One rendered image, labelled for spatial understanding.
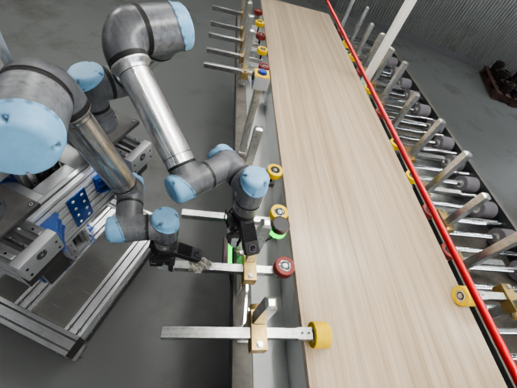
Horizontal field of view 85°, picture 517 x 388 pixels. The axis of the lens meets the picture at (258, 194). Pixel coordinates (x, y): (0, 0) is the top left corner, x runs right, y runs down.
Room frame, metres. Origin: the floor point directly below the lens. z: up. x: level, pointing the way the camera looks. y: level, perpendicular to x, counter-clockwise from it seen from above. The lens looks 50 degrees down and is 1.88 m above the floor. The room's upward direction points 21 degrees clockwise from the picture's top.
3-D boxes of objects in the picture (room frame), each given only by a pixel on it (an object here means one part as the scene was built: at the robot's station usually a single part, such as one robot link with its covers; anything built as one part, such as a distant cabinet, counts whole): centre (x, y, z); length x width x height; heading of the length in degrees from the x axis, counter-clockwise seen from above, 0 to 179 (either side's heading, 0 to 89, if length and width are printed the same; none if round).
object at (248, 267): (0.51, -0.07, 0.84); 0.14 x 0.06 x 0.05; 19
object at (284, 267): (0.54, -0.19, 0.85); 0.08 x 0.08 x 0.11
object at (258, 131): (1.01, 0.10, 0.88); 0.04 x 0.04 x 0.48; 19
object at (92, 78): (0.76, 0.70, 1.20); 0.13 x 0.12 x 0.14; 149
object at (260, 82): (1.26, 0.18, 1.18); 0.07 x 0.07 x 0.08; 19
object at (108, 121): (0.76, 0.70, 1.09); 0.15 x 0.15 x 0.10
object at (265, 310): (0.30, -0.14, 0.89); 0.04 x 0.04 x 0.48; 19
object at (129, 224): (0.36, 0.32, 1.12); 0.11 x 0.11 x 0.08; 29
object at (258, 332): (0.28, -0.15, 0.94); 0.14 x 0.06 x 0.05; 19
